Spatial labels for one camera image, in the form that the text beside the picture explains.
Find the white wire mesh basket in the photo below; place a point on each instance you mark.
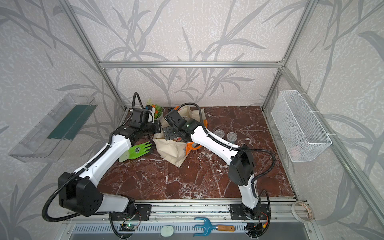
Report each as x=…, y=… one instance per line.
x=301, y=132

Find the beige canvas bag orange handles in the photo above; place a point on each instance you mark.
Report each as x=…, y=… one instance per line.
x=176, y=152

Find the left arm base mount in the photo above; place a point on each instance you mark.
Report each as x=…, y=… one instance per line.
x=139, y=212

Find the clear plastic wall shelf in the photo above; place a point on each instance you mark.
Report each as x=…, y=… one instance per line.
x=50, y=138

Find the tape roll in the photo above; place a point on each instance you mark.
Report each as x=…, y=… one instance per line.
x=302, y=212

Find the right base wiring bundle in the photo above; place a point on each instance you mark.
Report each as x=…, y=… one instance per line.
x=256, y=226

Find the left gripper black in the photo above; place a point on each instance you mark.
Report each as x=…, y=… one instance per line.
x=157, y=125

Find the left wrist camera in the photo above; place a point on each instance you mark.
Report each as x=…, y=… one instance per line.
x=143, y=116

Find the white oval button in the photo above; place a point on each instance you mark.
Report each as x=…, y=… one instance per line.
x=167, y=231

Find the green black garden glove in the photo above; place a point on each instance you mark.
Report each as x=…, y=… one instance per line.
x=137, y=151

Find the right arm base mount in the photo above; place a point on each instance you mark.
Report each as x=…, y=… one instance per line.
x=260, y=213

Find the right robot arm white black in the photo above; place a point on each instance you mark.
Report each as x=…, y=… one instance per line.
x=240, y=162

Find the green label seed jar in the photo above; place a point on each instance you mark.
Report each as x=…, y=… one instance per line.
x=232, y=137

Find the potted orange flower plant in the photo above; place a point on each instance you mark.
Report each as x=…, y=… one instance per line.
x=158, y=110

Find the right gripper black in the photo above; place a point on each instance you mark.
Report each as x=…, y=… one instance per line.
x=166, y=132

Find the green circuit board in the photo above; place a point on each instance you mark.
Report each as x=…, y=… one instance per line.
x=128, y=227

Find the purple label seed jar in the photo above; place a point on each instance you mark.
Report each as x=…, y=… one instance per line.
x=219, y=133

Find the blue garden hand fork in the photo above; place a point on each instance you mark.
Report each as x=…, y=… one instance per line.
x=208, y=227

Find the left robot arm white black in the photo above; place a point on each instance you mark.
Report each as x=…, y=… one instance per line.
x=82, y=195

